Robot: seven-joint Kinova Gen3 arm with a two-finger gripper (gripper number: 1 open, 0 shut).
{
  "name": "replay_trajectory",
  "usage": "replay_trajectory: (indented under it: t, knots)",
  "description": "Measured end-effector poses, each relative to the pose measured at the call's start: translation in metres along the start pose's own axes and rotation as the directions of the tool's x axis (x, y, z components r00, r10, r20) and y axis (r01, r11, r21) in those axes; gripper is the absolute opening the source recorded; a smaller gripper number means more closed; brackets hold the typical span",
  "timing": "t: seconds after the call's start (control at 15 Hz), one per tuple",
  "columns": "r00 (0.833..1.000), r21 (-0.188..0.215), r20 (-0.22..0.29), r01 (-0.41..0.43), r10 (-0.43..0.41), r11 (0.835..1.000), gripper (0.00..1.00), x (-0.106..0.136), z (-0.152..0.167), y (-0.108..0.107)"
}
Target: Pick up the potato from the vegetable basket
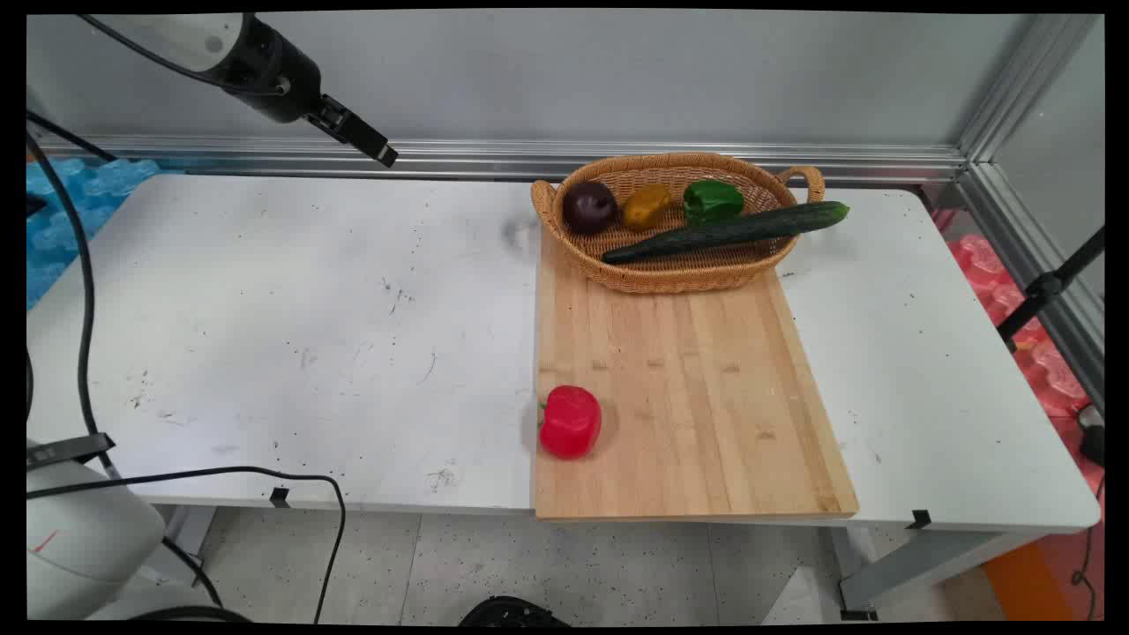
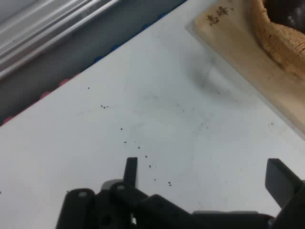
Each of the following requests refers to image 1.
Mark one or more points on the aluminium frame corner post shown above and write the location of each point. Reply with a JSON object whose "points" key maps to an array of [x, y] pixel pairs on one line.
{"points": [[1028, 84]]}

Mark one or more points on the black tripod stand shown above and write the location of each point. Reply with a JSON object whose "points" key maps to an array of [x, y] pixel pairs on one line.
{"points": [[1045, 287]]}

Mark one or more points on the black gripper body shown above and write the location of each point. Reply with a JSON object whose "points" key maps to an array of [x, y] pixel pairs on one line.
{"points": [[269, 75]]}

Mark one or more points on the black tape clip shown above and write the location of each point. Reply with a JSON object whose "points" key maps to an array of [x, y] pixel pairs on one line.
{"points": [[280, 496], [919, 519]]}

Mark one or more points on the red bell pepper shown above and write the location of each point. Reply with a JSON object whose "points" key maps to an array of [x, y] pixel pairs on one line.
{"points": [[571, 423]]}

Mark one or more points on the short aluminium frame rail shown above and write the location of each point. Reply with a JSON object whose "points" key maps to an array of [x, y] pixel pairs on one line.
{"points": [[1041, 256]]}

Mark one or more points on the grey angled table leg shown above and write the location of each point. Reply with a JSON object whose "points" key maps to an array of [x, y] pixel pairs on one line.
{"points": [[917, 569]]}

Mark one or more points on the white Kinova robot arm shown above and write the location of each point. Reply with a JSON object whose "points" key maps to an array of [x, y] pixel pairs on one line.
{"points": [[84, 547]]}

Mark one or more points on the black power adapter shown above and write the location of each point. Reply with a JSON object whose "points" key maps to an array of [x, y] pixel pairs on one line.
{"points": [[1092, 439]]}

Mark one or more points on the green bell pepper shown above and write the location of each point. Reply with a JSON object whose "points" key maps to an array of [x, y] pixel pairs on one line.
{"points": [[711, 201]]}

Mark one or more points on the dark purple plum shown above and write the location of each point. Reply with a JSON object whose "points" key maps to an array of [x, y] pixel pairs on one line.
{"points": [[589, 207]]}

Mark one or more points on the grey straight table leg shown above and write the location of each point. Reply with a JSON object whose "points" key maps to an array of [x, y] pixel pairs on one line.
{"points": [[187, 538]]}

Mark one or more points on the red foam mat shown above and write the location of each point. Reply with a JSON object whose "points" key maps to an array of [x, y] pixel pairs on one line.
{"points": [[1050, 370]]}

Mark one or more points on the wooden cutting board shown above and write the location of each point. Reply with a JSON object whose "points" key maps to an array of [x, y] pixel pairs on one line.
{"points": [[706, 397]]}

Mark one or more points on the long aluminium frame rail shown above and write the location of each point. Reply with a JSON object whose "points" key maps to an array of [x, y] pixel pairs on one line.
{"points": [[529, 159]]}

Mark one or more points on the yellow bell pepper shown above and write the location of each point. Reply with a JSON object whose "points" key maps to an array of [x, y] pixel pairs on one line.
{"points": [[646, 207]]}

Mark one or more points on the long dark green cucumber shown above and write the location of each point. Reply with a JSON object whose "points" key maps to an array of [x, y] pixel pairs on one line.
{"points": [[732, 231]]}

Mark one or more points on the blue foam mat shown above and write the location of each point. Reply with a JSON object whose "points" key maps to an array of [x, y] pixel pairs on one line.
{"points": [[66, 212]]}

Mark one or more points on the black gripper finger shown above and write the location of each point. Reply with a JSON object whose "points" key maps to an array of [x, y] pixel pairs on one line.
{"points": [[353, 122], [357, 141]]}

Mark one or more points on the black round floor object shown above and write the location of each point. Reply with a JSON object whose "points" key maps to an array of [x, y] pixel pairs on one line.
{"points": [[512, 613]]}

